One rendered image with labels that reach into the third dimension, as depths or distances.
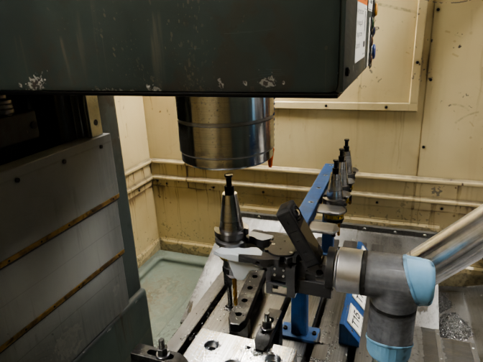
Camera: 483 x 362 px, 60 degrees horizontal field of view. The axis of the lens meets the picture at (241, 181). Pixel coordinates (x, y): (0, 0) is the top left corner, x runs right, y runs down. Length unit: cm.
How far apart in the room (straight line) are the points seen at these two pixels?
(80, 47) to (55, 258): 54
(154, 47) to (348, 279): 46
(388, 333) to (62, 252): 71
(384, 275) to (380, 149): 104
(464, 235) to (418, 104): 91
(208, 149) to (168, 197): 144
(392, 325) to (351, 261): 12
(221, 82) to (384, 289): 41
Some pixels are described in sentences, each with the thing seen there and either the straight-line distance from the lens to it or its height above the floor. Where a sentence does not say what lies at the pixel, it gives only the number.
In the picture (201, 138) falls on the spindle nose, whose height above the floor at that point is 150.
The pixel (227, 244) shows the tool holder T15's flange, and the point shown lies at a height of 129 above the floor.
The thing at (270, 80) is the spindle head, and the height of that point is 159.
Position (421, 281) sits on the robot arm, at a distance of 71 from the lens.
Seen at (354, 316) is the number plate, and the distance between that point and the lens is 118.
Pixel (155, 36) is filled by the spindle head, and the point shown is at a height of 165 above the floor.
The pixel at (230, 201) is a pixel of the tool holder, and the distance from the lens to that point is 73.
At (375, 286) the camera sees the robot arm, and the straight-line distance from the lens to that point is 72.
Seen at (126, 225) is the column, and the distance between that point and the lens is 131.
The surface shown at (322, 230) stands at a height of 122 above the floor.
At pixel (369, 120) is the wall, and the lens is 168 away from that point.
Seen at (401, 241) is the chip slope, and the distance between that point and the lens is 180.
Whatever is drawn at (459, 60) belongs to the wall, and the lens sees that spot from 166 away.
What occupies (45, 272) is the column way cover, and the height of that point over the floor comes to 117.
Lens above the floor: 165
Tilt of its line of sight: 19 degrees down
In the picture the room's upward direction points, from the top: 2 degrees counter-clockwise
